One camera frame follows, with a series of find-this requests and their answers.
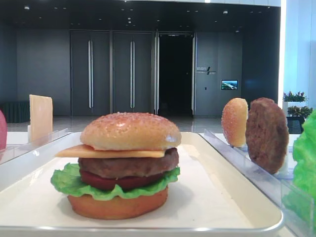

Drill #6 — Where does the brown meat patty in burger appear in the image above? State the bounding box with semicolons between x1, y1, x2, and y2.
78;148;179;179

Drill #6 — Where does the flower planter box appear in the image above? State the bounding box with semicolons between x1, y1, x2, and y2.
283;91;313;118

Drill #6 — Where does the dark double door middle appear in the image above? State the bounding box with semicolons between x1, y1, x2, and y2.
113;32;152;112

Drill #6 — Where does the dark double door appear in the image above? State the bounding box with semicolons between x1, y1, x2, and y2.
71;31;110;116
113;32;152;112

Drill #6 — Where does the clear acrylic holder, patty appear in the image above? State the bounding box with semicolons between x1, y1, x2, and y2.
274;157;296;180

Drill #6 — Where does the bun bottom in burger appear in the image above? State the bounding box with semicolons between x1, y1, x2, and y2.
67;187;168;220

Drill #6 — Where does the white rectangular metal tray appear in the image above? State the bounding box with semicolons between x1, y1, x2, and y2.
0;132;283;237

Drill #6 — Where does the upright red tomato slice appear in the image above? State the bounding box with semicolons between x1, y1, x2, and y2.
0;111;7;150

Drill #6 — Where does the upright green lettuce leaf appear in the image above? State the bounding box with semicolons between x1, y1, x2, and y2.
282;115;316;223

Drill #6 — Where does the upright orange cheese slice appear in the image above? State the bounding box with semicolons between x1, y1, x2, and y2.
29;94;53;141

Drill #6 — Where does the upright brown meat patty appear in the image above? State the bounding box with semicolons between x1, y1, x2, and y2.
245;97;289;174

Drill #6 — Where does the right clear acrylic rail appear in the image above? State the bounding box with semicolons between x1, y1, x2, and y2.
203;128;316;213

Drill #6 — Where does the bun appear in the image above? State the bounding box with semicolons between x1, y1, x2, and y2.
67;187;168;220
80;113;182;151
221;97;248;147

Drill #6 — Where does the clear acrylic holder, cheese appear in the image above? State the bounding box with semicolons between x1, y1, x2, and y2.
27;125;32;143

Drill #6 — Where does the clear acrylic holder, lettuce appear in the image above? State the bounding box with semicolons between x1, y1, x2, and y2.
280;179;316;237

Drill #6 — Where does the left clear acrylic rail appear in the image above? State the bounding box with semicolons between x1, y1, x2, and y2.
0;128;69;164

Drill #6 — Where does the wall sign lettering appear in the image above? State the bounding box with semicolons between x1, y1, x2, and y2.
196;67;216;75

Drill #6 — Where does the orange cheese slice on burger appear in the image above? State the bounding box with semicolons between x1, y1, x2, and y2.
55;145;165;158

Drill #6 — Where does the green lettuce leaf in burger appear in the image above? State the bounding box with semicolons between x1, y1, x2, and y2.
50;163;180;201

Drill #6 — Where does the dark double door left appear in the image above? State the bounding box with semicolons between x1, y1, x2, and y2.
71;31;110;116

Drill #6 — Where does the small wall display screen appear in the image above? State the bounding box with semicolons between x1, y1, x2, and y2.
221;80;238;90

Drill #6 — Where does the red tomato slice in burger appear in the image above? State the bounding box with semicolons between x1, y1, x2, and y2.
79;169;163;191

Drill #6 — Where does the clear acrylic rail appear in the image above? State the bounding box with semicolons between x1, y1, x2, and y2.
0;128;69;164
203;128;316;213

